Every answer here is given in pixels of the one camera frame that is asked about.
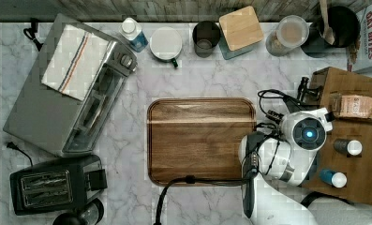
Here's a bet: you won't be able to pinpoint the clear container with white lid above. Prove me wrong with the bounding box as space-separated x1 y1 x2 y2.
266 15 309 56

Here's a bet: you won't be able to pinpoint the black utensil crock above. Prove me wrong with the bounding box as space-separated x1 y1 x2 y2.
301 5 362 59

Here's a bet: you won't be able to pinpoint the silver toaster oven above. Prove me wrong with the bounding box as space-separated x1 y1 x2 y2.
4 14 137 158

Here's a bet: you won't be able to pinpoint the oat bites cereal box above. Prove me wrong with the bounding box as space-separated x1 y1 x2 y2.
347 4 372 72

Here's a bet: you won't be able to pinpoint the white blue plastic bottle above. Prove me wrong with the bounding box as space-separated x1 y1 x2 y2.
119 18 148 53

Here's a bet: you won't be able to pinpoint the wooden spoon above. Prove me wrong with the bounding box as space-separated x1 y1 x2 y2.
319 0 335 45

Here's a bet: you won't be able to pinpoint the wooden cutting board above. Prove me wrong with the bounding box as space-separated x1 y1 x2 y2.
146 97 256 186

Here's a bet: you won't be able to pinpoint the black toaster oven cord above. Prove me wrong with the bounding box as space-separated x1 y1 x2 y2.
22 18 44 53

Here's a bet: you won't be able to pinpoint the teal spice shaker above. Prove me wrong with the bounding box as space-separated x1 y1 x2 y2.
320 169 348 188

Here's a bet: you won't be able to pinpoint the wooden drawer cabinet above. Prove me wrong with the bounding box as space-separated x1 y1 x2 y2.
304 67 372 205

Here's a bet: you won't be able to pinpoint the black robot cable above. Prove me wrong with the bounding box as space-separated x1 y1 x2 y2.
153 174 252 225

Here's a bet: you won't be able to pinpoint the black pepper shaker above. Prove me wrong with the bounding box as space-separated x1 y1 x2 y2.
334 139 363 156

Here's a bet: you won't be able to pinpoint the brown tea packets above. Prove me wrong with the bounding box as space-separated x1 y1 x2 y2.
339 95 372 118

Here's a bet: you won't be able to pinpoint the teal box with bamboo lid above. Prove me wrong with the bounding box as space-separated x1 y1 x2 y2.
219 6 263 60

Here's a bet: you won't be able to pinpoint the black slot toaster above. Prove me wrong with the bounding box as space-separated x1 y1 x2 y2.
9 155 108 216

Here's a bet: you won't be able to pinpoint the striped white dish towel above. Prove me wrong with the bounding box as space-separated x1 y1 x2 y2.
41 24 109 101

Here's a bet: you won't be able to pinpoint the black power plug cord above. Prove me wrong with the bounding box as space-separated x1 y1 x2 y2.
6 141 34 167

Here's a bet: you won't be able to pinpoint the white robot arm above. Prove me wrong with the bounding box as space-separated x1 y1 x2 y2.
239 108 372 225

